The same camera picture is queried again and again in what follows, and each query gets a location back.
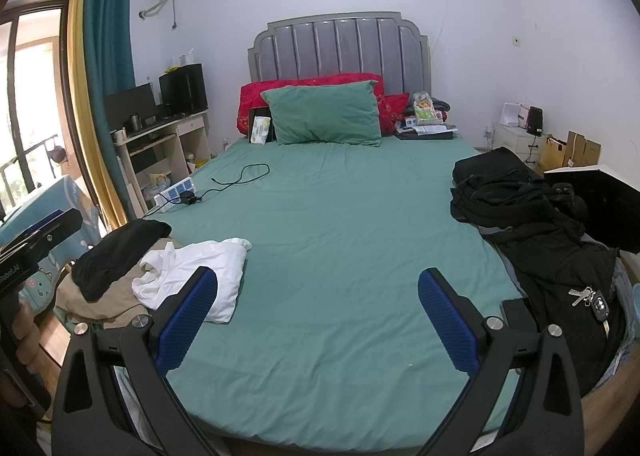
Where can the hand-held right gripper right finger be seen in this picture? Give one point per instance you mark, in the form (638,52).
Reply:
(447,322)

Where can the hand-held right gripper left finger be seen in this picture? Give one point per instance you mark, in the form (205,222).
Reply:
(185,317)

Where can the white hooded jacket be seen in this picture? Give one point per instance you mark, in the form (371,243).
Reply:
(210,276)

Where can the person's left hand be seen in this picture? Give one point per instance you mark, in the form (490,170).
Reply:
(29,336)

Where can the blue cartoon cloth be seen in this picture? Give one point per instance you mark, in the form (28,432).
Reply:
(45,286)

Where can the black smartphone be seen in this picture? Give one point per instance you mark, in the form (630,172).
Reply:
(517,313)

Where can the black folded garment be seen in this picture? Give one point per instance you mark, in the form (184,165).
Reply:
(115,251)

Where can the beige pants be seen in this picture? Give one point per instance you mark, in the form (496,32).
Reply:
(100,311)

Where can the black charger adapter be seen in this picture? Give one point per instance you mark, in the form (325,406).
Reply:
(189,198)

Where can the white power strip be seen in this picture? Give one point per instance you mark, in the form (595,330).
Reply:
(175,191)

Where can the bed with green sheet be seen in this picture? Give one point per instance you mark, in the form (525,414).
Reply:
(350,236)

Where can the black jacket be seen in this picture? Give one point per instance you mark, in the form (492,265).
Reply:
(560,256)

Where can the waste bin with white bag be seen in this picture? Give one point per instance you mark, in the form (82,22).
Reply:
(157,188)

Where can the white mug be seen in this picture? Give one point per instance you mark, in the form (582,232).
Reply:
(118,137)

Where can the key bunch with car fob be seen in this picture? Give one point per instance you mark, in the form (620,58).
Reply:
(597,306)

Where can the black backpack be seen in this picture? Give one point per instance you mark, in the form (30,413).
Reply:
(490,171)

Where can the balcony glass door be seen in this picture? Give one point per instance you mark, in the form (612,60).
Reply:
(35,86)

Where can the metal tumbler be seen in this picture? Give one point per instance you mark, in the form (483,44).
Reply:
(135,123)

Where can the yellow curtain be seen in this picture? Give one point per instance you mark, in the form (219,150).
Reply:
(80,86)

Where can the black monitor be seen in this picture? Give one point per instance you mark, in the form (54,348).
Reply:
(130,103)

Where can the items beside pillow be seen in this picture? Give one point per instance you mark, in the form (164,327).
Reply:
(425,135)

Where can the white nightstand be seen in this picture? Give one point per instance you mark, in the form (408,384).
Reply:
(510,141)

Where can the light wooden desk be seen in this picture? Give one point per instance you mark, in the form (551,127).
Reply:
(192,125)

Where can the brown paper bag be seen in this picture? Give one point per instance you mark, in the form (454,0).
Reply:
(555,158)

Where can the wet wipes packet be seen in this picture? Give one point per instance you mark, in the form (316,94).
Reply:
(261,130)

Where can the green snack bag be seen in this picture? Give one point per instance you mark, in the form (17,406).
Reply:
(426,110)

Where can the brown cardboard box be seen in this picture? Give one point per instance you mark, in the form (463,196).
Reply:
(585,153)

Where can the black speaker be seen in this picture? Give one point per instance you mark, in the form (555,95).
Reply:
(534,121)

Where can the black tablet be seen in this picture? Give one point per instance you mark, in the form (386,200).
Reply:
(260,111)

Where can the small red pillow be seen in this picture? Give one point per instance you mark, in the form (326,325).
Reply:
(395,108)

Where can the black computer tower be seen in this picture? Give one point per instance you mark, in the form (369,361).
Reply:
(182,88)

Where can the teal curtain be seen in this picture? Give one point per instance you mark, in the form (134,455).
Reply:
(107,36)

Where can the large red pillow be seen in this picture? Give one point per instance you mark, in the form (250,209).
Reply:
(260,91)

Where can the green pillow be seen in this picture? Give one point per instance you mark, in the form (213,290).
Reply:
(320,111)

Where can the grey padded headboard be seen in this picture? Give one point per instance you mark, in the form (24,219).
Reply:
(340,46)

